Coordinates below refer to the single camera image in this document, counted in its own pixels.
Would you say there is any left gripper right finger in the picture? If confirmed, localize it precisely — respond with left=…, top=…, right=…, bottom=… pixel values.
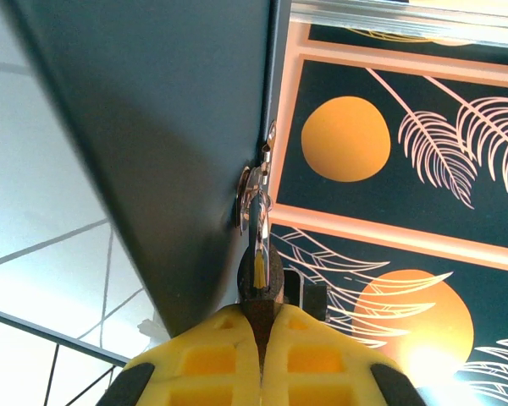
left=260, top=304, right=428, bottom=406

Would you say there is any aluminium frame post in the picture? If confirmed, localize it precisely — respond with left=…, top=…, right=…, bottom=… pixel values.
left=290, top=0, right=508, bottom=48

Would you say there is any dark blue painted box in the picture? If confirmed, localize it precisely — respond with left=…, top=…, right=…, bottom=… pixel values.
left=3, top=0, right=293, bottom=342

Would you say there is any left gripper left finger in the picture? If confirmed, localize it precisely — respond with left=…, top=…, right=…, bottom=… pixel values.
left=95, top=304, right=262, bottom=406

